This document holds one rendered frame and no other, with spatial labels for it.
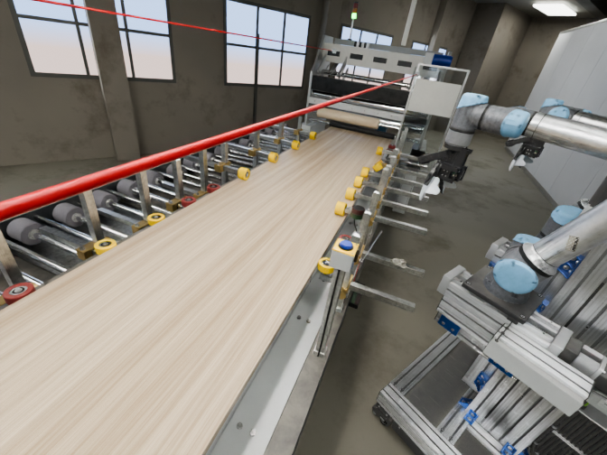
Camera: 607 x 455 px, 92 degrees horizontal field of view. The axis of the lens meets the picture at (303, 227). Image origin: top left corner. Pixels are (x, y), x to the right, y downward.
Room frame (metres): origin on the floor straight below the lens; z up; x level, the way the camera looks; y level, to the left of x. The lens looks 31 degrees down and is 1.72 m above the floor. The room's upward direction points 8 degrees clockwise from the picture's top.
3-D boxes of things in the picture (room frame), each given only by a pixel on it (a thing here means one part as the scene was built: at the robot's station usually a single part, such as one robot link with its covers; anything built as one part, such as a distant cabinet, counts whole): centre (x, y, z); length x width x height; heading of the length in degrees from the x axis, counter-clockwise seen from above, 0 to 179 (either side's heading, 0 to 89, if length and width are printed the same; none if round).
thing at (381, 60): (4.16, -0.63, 0.95); 1.65 x 0.70 x 1.90; 73
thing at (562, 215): (1.23, -1.16, 1.20); 0.13 x 0.12 x 0.14; 125
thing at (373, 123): (3.89, -0.55, 1.05); 1.43 x 0.12 x 0.12; 73
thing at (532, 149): (1.57, -1.08, 1.46); 0.09 x 0.08 x 0.12; 42
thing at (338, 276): (0.75, -0.14, 0.93); 0.05 x 0.04 x 0.45; 163
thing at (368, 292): (1.01, -0.32, 0.82); 0.43 x 0.03 x 0.04; 73
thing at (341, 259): (0.75, -0.14, 1.18); 0.07 x 0.07 x 0.08; 73
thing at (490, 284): (0.89, -0.79, 1.09); 0.15 x 0.15 x 0.10
